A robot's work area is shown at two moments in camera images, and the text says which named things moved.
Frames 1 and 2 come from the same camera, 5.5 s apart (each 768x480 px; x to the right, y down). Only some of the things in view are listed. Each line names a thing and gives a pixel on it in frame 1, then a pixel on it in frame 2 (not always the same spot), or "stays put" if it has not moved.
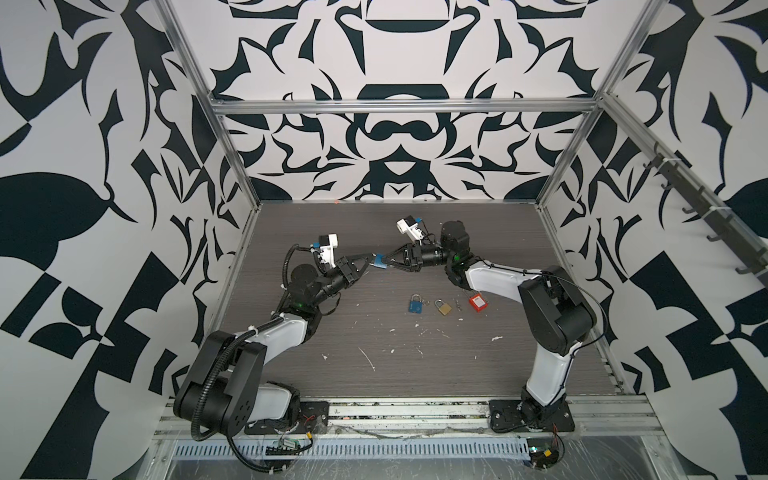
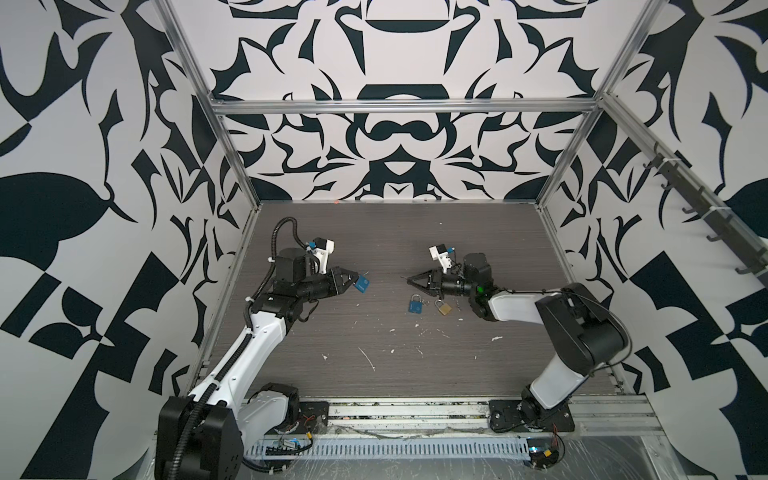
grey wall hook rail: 734,236 stays put
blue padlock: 415,305 stays put
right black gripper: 416,259 -> 431,290
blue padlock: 378,262 -> 362,283
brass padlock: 445,308 stays put
